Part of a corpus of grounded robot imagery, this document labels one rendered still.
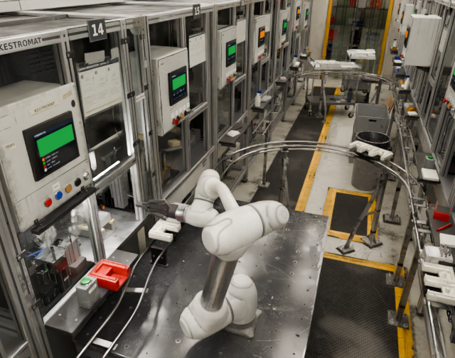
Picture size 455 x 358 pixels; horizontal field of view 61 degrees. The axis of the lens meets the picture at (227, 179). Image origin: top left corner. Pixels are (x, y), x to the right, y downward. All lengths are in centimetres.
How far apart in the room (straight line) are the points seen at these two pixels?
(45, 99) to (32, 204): 39
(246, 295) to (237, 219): 61
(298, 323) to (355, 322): 108
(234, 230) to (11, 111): 85
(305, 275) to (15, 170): 160
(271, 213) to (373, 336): 185
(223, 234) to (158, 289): 103
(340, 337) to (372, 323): 29
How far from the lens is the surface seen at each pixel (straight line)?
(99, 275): 197
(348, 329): 305
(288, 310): 215
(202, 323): 177
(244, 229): 132
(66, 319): 189
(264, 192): 447
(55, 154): 163
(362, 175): 471
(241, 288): 185
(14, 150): 152
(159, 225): 240
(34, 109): 157
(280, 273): 235
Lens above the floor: 221
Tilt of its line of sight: 28 degrees down
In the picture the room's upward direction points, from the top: 1 degrees clockwise
